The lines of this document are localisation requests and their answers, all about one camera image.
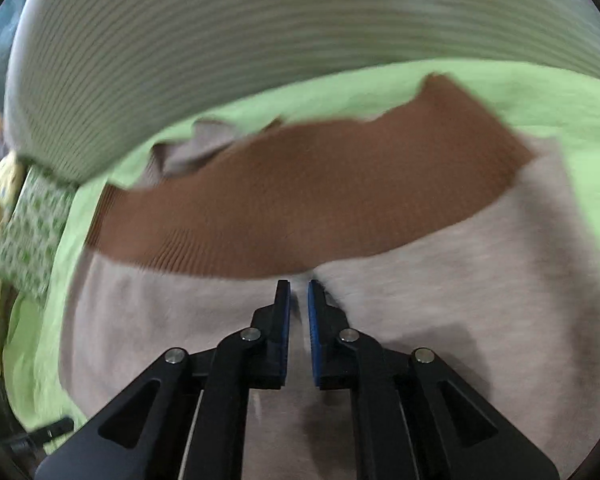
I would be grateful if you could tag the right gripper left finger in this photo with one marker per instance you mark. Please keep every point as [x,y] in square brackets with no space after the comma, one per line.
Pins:
[185,416]

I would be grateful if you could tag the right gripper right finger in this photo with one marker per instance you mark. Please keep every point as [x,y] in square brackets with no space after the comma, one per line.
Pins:
[413,416]

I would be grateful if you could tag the green white patterned pillow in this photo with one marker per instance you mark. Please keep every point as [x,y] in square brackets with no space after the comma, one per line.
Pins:
[30,239]

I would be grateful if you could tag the light green bed sheet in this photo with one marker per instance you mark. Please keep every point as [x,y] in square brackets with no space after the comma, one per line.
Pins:
[543,101]

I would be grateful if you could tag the white striped duvet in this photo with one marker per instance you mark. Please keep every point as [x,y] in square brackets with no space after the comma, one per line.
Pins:
[88,80]

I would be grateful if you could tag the beige knit sweater brown trim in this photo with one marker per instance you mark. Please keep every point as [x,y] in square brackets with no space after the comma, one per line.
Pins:
[432,225]

